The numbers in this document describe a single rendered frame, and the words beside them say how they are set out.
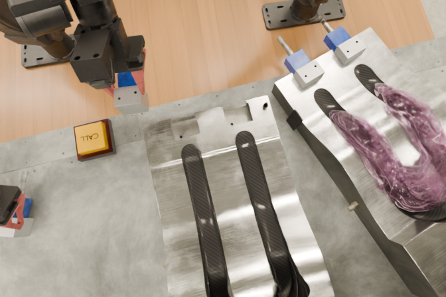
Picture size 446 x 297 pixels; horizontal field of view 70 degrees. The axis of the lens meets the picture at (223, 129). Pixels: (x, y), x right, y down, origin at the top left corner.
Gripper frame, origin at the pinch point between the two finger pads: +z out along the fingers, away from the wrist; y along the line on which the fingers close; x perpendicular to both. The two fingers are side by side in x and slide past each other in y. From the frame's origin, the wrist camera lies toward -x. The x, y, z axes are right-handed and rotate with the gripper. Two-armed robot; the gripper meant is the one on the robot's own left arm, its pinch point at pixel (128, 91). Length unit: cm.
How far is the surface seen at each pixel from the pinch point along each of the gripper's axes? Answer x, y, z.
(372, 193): -17.5, 42.8, 17.7
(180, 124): -0.3, 7.9, 10.1
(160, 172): -10.2, 3.6, 12.5
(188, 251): -23.9, 7.7, 18.0
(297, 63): 8.4, 34.2, 5.2
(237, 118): -0.6, 19.8, 10.4
